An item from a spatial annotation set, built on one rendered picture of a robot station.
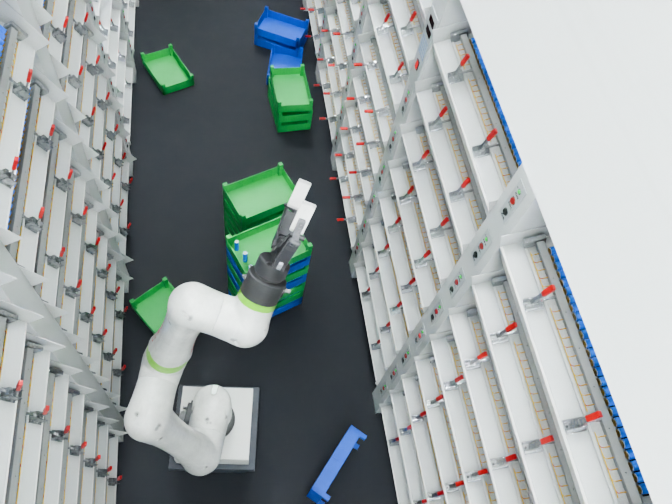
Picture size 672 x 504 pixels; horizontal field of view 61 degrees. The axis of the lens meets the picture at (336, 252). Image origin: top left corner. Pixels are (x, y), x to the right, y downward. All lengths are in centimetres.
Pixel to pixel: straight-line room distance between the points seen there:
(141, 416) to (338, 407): 125
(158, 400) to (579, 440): 105
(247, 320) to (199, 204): 190
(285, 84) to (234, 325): 239
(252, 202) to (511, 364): 156
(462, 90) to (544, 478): 101
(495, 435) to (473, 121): 84
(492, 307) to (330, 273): 154
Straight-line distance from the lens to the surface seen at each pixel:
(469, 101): 166
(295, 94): 348
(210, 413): 204
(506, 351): 151
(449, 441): 201
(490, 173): 152
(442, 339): 191
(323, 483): 243
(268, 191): 271
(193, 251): 301
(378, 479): 268
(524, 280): 138
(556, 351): 132
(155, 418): 166
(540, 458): 146
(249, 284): 129
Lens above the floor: 259
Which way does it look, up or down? 58 degrees down
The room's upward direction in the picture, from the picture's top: 15 degrees clockwise
